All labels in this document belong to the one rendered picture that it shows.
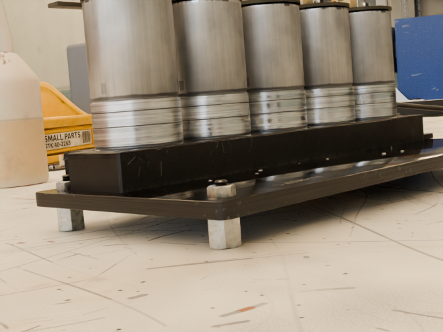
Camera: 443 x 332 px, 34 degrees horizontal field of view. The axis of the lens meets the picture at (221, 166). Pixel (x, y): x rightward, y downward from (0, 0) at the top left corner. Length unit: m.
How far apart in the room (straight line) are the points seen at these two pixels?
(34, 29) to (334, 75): 5.95
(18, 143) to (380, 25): 0.17
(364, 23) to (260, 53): 0.06
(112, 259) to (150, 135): 0.05
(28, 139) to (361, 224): 0.21
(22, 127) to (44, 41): 5.77
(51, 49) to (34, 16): 0.31
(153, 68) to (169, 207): 0.05
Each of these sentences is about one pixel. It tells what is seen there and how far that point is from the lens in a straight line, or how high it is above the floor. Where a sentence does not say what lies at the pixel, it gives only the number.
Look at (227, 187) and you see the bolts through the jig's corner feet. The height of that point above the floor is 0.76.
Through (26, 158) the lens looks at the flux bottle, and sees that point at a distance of 0.35.
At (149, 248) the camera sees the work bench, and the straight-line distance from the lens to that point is 0.16.
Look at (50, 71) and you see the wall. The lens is 6.08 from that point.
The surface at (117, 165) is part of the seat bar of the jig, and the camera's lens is 0.18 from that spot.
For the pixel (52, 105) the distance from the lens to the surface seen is 0.59.
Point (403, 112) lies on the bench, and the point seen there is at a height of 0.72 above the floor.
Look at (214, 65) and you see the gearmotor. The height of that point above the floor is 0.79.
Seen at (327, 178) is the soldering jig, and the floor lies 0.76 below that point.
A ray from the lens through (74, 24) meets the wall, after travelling 5.94.
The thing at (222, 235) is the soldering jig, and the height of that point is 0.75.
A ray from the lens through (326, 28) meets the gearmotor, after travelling 0.25.
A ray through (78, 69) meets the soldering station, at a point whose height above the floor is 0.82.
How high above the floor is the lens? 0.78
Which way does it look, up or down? 5 degrees down
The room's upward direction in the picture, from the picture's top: 4 degrees counter-clockwise
